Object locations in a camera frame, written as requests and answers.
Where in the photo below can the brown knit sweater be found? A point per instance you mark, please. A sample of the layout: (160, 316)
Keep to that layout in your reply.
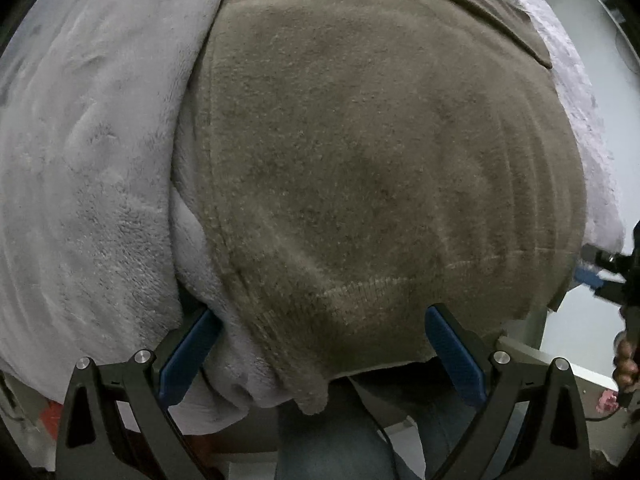
(375, 160)

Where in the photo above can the red box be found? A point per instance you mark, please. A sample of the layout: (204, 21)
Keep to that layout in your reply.
(52, 414)

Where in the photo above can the small pink object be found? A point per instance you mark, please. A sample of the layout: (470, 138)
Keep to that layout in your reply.
(607, 402)

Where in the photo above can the person's blue jeans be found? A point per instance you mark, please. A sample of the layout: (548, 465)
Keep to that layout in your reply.
(325, 445)

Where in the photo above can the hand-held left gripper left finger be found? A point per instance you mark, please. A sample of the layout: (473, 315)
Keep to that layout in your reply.
(190, 355)

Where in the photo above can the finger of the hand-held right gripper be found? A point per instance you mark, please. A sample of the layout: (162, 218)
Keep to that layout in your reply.
(587, 278)
(597, 254)

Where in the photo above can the person's right hand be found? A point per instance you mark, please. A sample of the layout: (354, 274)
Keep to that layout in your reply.
(625, 362)

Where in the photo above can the white bed frame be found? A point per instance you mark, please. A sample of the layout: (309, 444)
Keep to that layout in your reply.
(530, 330)

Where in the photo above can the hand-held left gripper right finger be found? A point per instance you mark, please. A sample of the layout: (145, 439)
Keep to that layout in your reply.
(452, 355)

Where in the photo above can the lavender embossed blanket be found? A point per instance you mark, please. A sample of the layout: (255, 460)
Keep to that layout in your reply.
(90, 160)

